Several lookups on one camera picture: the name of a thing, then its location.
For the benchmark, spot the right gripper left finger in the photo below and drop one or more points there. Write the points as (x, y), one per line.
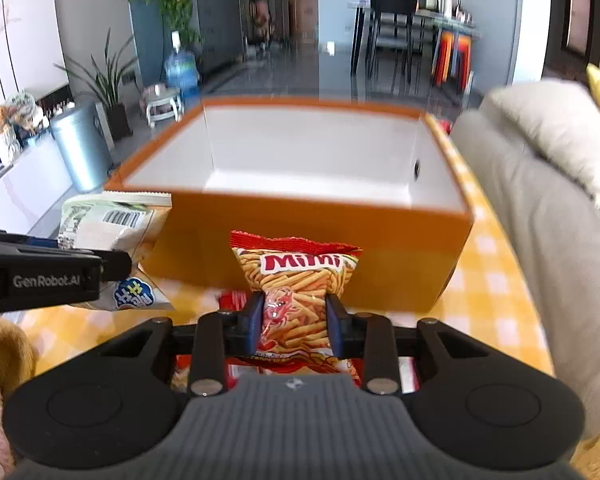
(220, 335)

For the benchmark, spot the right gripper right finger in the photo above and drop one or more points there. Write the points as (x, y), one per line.
(368, 341)

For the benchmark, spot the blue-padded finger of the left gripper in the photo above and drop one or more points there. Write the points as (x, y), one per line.
(115, 264)

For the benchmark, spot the red snack bag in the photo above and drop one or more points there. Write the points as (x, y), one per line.
(235, 301)

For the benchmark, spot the green white snack pack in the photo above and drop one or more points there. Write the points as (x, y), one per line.
(127, 221)

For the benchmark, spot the Mimi orange snack bag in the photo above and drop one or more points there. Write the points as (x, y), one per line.
(295, 275)

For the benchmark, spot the white blue snack packet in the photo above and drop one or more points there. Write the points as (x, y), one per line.
(136, 292)

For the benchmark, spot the white tv cabinet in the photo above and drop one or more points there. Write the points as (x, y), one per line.
(32, 186)

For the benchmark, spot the yellow checkered tablecloth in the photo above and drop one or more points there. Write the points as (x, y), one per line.
(487, 297)

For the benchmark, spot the silver trash can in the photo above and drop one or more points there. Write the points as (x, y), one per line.
(83, 146)

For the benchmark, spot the orange cardboard box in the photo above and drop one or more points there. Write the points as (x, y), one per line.
(371, 175)

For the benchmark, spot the small white stool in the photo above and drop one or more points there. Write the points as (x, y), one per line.
(162, 103)

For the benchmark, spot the potted green plant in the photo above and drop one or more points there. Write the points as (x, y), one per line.
(103, 80)

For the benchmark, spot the blue water jug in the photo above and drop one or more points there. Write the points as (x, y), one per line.
(181, 68)

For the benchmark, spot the beige sofa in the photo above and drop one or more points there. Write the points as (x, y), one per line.
(554, 228)

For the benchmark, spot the orange stacked stools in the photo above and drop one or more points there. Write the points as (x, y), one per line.
(452, 59)

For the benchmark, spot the cream cushion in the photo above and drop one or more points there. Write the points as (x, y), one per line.
(560, 120)

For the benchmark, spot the dark dining table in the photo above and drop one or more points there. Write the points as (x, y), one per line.
(426, 28)

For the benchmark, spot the black dining chair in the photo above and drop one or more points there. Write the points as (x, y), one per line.
(391, 28)

